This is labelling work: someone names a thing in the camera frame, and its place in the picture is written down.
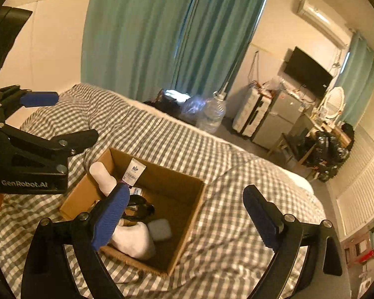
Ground white louvred wardrobe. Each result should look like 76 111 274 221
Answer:
327 84 374 241

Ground clear plastic bag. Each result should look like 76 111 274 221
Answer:
179 95 210 123

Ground clear water jug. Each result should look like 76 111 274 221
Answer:
196 91 227 135

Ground brown cardboard box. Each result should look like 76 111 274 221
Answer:
59 147 206 277

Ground wide teal curtain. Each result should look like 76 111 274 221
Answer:
80 0 204 104

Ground white air conditioner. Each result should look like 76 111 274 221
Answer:
296 0 353 49

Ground small white sponge block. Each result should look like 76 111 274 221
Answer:
147 219 173 241

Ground black wall television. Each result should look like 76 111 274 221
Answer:
283 46 334 98

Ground white tube packet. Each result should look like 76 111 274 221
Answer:
122 159 147 185

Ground wooden chair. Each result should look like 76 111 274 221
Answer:
267 132 306 163

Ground grey checkered blanket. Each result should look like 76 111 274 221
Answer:
0 82 328 299

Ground black sunglasses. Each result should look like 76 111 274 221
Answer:
124 194 156 221

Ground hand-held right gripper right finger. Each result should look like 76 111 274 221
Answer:
242 185 352 299

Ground teal window curtain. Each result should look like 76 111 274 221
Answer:
174 0 274 101

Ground hanging wall cables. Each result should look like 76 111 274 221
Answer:
249 50 264 89

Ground pile of black bags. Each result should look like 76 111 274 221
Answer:
305 123 355 182

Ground narrow teal curtain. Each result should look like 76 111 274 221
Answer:
339 33 374 129

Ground black bag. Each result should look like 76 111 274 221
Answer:
143 90 188 119

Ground red stool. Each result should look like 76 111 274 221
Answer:
343 233 374 266

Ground grey mini fridge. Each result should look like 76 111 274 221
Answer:
252 95 306 148

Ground white oval mirror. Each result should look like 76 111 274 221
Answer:
319 86 345 123

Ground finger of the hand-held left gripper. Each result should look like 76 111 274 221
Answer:
0 85 60 126
0 124 99 166

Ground white suitcase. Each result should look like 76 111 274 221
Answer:
232 85 274 138

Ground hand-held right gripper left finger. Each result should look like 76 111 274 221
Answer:
21 182 130 299

